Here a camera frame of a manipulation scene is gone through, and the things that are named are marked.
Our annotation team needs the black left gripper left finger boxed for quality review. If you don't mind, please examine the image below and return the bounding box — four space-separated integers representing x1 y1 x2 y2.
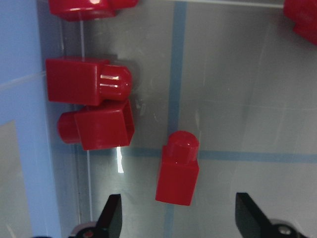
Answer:
95 194 122 238

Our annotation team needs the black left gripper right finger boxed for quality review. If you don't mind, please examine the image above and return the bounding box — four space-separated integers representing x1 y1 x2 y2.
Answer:
235 192 279 238

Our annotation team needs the red block picked one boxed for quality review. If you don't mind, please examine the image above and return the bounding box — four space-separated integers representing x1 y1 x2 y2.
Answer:
156 130 200 206

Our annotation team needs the red block lower pair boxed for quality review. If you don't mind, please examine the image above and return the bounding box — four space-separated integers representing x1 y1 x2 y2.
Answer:
57 99 135 151

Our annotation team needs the red block pair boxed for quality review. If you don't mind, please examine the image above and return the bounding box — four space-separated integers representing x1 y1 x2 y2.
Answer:
57 99 135 151
46 57 132 106

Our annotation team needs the red block upper pair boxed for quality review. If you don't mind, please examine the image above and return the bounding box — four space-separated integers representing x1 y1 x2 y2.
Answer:
46 57 132 106

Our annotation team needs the clear plastic storage box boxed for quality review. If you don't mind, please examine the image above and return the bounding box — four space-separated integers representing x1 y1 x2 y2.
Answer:
0 0 317 238

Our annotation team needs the blue plastic tray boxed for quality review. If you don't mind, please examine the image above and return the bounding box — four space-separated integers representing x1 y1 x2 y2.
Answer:
0 0 61 238

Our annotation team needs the red block far right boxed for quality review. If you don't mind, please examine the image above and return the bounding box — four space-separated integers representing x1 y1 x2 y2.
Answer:
283 0 317 45

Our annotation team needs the red block front corner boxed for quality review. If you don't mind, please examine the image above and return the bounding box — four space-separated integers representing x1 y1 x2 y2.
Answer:
48 0 138 21

